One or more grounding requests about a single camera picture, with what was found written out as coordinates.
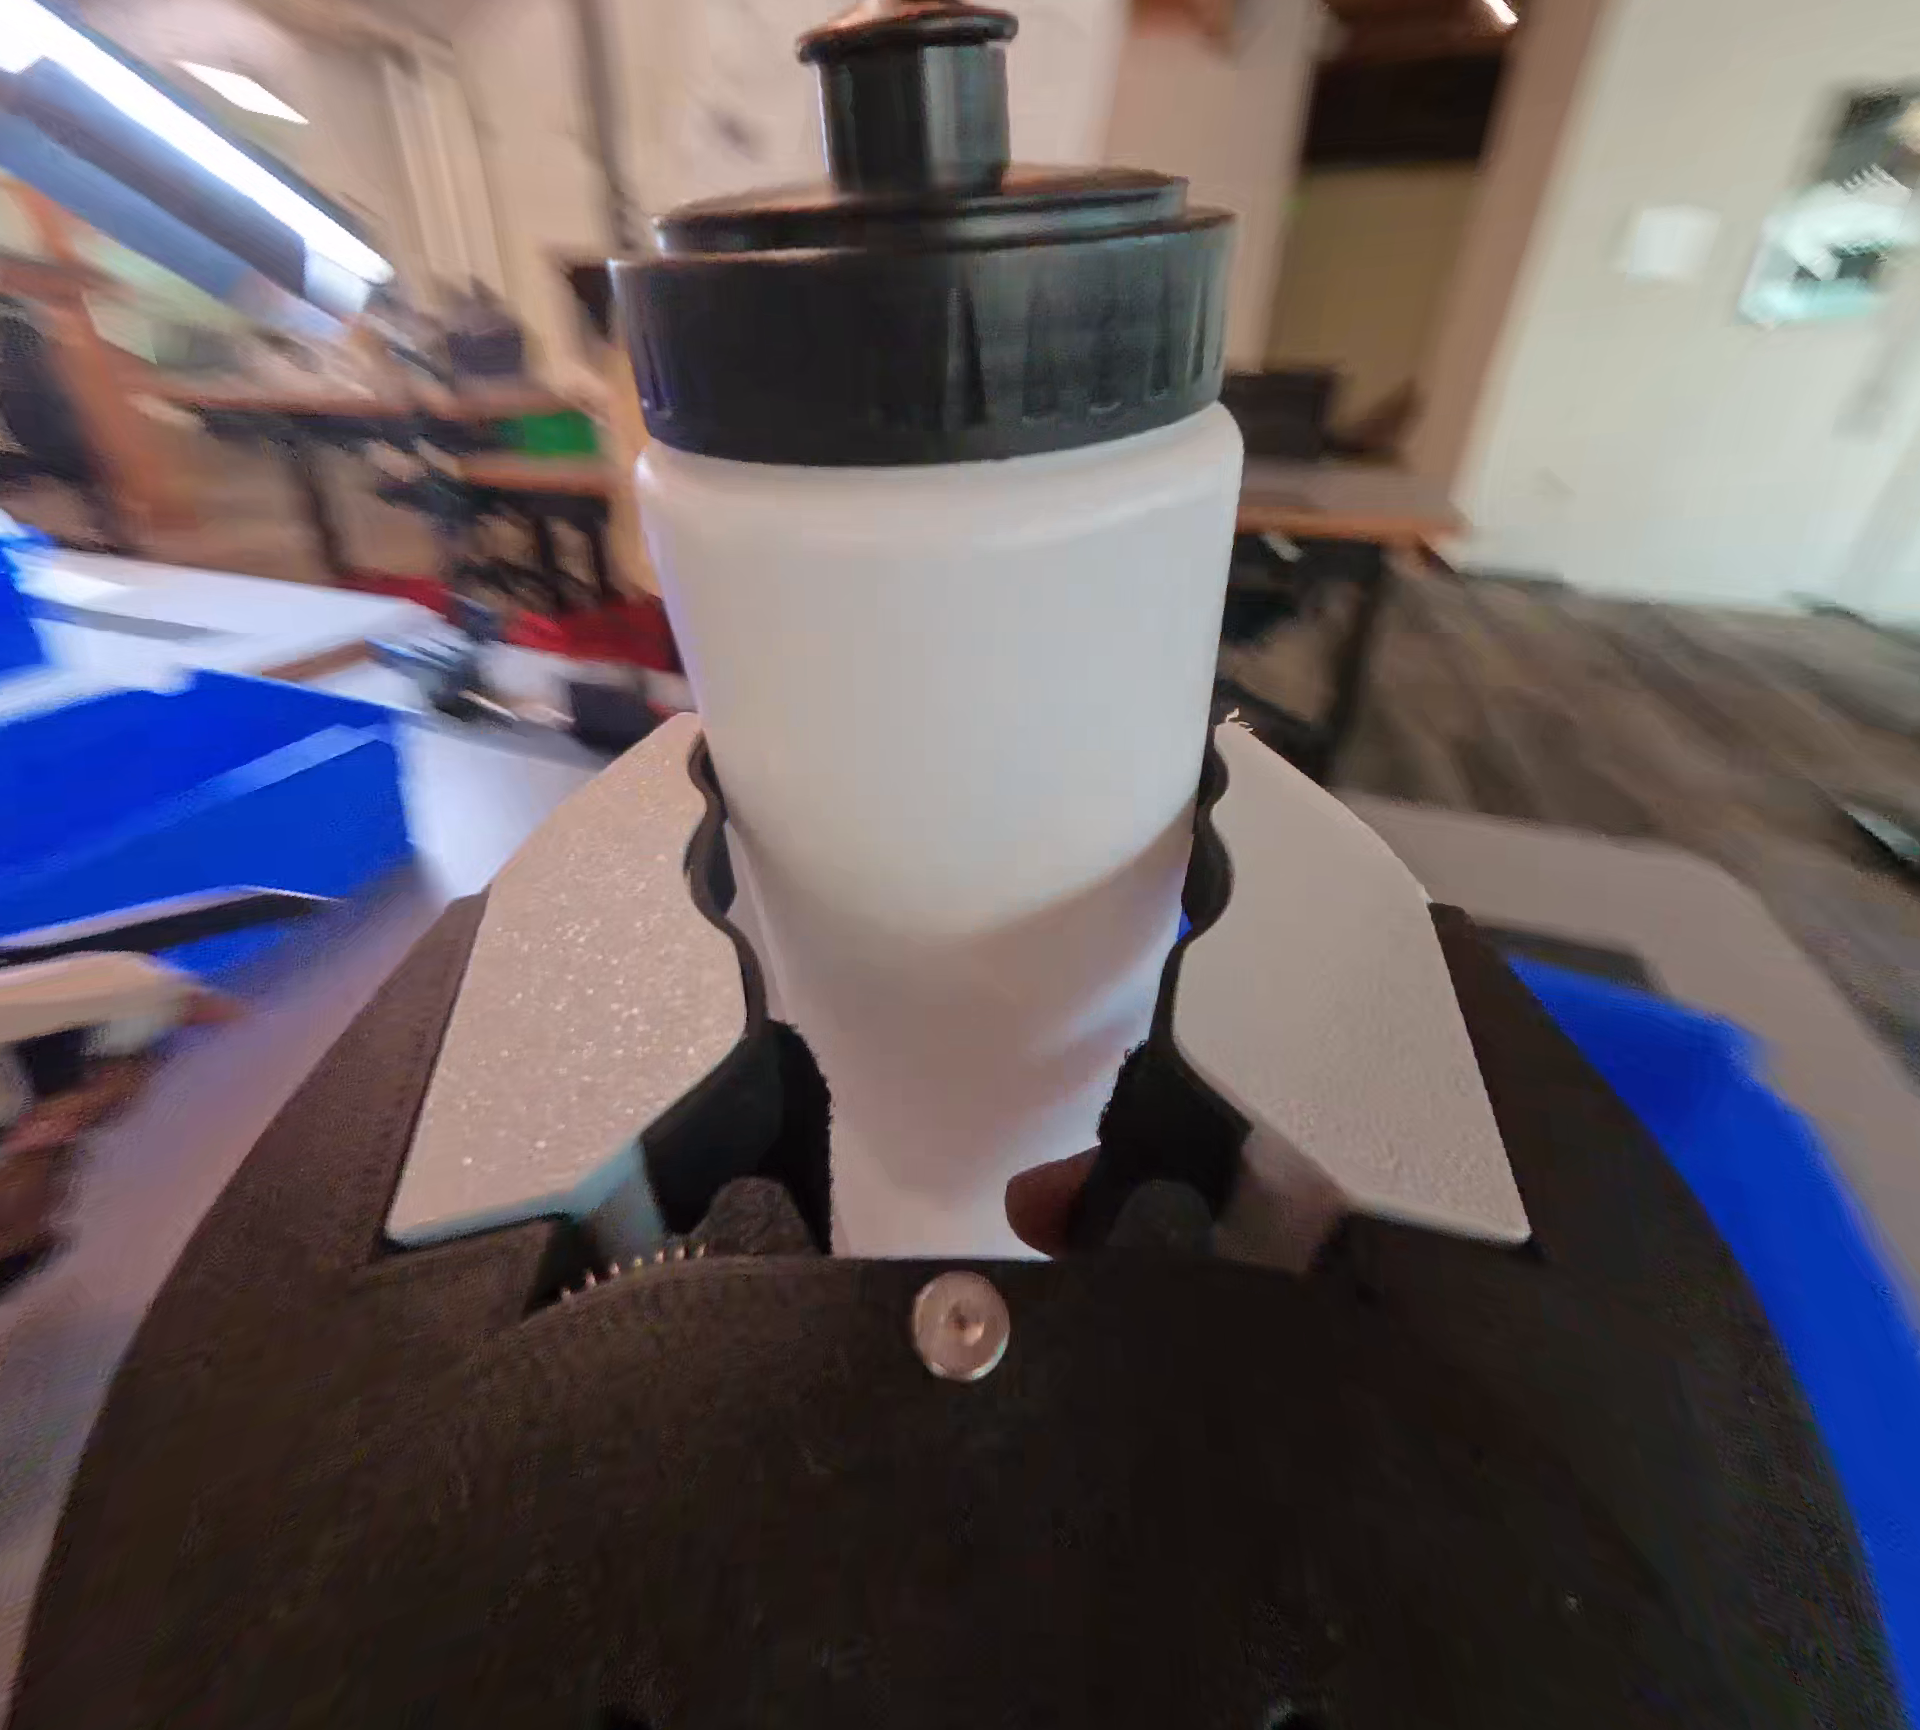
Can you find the green plastic bin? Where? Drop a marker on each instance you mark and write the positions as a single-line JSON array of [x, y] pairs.
[[548, 432]]

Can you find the black office chair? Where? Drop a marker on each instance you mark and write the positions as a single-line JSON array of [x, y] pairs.
[[1283, 411]]

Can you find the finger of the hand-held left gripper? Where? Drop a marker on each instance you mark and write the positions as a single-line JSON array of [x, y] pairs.
[[91, 994]]

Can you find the red bag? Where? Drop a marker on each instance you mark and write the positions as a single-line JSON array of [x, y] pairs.
[[600, 634]]

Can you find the white wall sign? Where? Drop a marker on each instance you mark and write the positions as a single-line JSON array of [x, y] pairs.
[[1668, 242]]

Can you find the white plastic bottle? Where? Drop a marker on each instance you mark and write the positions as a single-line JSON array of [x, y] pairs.
[[944, 651]]

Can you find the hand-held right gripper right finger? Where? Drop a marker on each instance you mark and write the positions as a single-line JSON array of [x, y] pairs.
[[1351, 1024]]

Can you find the grey light panel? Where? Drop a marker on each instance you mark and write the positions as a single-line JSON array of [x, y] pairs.
[[181, 141]]

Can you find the blue plastic bin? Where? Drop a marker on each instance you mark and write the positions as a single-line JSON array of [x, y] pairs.
[[195, 785], [1725, 1160]]

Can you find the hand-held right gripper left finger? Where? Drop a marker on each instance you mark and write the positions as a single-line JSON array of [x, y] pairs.
[[571, 1024]]

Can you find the black bottle lid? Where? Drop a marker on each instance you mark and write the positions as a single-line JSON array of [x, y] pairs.
[[931, 321]]

